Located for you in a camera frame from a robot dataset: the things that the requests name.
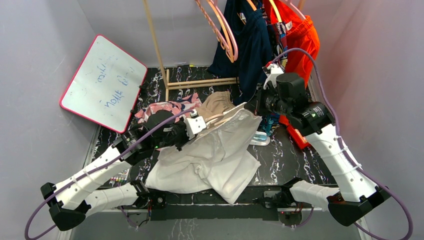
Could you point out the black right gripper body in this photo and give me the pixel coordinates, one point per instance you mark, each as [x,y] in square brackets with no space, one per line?
[271,102]

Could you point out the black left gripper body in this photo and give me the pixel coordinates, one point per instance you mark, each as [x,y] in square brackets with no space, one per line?
[178,136]

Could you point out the white shorts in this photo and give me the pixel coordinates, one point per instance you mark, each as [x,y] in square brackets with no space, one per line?
[217,159]

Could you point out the light wooden hanger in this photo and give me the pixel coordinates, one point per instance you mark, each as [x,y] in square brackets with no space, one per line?
[217,120]

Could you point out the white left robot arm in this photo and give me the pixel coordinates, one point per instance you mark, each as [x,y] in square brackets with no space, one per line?
[74,199]

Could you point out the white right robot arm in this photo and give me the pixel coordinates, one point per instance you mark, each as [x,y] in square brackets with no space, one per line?
[355,194]

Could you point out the colourful print hanging shorts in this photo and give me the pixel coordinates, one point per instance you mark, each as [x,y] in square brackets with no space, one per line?
[277,38]

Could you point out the pink shark print shorts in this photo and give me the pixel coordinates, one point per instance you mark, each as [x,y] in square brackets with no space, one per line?
[175,107]

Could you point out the beige shorts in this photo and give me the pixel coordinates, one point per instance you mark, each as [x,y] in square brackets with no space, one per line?
[215,104]

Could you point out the pink and orange hanger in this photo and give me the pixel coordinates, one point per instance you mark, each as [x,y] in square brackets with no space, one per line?
[224,36]

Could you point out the navy blue hanging shorts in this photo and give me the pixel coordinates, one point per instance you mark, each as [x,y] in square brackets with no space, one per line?
[254,49]

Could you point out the orange hanging shorts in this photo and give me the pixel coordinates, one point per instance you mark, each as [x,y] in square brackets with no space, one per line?
[300,33]

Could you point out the red plastic bin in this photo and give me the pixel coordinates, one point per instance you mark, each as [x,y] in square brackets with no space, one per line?
[300,140]

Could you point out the coloured marker pack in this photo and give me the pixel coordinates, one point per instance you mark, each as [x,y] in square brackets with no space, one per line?
[121,177]

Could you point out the pink framed whiteboard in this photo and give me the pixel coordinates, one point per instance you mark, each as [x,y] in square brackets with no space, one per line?
[105,86]

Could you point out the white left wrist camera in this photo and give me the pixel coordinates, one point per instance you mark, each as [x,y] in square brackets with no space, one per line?
[195,123]

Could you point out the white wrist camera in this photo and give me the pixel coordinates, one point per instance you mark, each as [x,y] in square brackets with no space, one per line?
[195,123]
[272,71]

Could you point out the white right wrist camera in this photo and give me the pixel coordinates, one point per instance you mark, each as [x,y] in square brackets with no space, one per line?
[272,71]

